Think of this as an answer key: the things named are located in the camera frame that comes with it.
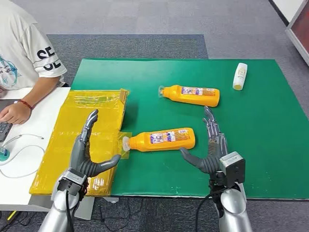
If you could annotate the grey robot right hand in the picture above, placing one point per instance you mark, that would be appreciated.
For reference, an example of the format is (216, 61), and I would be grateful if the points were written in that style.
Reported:
(215, 147)

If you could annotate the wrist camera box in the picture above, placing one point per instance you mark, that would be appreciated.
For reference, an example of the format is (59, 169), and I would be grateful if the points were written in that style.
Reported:
(72, 179)
(233, 166)

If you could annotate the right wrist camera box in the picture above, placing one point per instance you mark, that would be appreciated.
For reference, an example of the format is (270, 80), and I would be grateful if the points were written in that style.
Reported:
(233, 166)

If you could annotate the person's hand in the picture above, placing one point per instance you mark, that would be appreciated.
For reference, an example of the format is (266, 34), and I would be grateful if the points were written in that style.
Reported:
(14, 113)

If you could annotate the orange detergent bottle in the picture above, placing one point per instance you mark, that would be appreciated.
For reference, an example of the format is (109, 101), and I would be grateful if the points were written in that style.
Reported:
(145, 141)
(173, 94)

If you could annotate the dark grey laptop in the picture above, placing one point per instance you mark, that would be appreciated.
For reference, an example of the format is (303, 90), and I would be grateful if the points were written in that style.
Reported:
(6, 104)

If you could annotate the dark keyboard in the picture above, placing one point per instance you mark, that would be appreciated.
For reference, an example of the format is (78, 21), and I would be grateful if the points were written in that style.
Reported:
(4, 129)

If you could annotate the person's forearm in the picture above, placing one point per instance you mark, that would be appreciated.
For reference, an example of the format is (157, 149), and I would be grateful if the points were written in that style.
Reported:
(41, 91)

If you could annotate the small white bottle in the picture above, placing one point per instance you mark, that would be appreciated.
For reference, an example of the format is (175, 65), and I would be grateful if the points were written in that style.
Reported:
(240, 75)

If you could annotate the white-framed cabinet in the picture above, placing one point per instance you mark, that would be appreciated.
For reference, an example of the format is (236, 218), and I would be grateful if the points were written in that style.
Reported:
(301, 28)

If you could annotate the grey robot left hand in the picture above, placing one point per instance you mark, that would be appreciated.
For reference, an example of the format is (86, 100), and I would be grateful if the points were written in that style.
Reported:
(81, 153)

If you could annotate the teal round device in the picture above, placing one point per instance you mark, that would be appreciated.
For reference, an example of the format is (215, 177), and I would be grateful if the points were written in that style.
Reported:
(3, 154)

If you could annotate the yellow film-wrapped board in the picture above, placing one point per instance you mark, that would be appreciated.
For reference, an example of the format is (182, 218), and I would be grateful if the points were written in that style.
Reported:
(72, 125)

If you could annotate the person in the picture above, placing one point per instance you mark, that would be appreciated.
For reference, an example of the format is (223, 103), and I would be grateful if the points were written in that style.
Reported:
(19, 44)

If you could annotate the green table mat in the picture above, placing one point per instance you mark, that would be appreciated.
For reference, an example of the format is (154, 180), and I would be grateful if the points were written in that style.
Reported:
(253, 128)

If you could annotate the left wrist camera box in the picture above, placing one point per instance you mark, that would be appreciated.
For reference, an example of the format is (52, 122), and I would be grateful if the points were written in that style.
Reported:
(72, 179)

